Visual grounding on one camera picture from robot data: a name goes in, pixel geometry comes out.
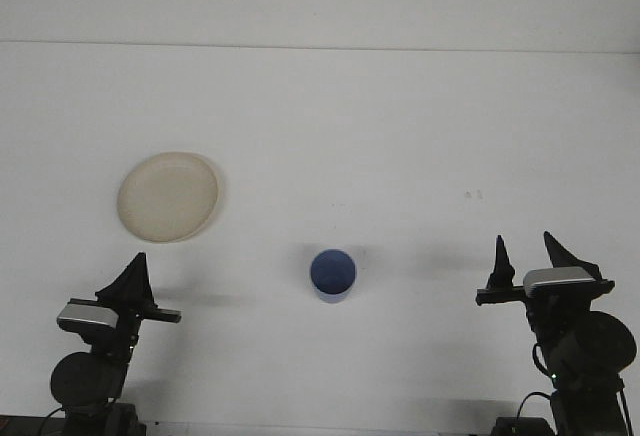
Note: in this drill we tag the pale blue cup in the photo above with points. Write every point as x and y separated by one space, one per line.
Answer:
332 271

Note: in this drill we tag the pale round plate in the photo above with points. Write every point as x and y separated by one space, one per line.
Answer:
170 196

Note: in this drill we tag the dark robot platform edge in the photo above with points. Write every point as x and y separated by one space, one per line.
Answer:
25 428

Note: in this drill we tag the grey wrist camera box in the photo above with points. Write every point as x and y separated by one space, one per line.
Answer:
557 277
85 315

